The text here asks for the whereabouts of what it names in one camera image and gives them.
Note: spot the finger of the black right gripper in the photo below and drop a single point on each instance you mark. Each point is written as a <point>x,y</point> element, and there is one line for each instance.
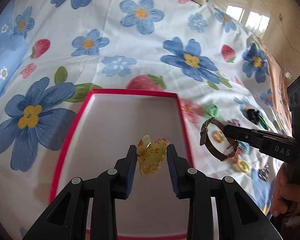
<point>235,129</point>
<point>251,138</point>

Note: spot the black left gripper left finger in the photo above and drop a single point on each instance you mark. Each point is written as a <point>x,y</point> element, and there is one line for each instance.
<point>125,174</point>

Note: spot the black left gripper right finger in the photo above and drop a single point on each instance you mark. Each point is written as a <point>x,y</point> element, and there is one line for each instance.
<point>178,167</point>

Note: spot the light blue pillow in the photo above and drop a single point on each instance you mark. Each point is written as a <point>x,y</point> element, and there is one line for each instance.
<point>12,46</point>

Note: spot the floral white bed sheet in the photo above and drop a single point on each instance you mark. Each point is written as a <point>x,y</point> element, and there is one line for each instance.
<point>197,51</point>

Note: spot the yellow translucent hair claw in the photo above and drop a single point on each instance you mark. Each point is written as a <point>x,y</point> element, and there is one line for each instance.
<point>151,155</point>

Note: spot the brown strap wristwatch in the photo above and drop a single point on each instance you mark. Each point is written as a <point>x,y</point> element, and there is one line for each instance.
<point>212,136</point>

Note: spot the purple hair bow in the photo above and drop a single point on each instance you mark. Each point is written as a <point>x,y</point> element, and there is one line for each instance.
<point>234,122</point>

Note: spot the black scrunchie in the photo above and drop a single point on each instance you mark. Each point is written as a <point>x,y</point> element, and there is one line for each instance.
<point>253,116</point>

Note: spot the peach patterned blanket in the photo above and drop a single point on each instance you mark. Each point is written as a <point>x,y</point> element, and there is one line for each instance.
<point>279,92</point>

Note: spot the right hand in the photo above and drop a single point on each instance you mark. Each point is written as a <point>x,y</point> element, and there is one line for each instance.
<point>283,191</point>

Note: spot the green leaf hair clip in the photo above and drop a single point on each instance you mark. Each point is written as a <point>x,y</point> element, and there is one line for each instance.
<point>262,122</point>

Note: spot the red white shallow box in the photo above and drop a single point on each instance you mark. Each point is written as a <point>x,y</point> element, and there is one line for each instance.
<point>107,124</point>

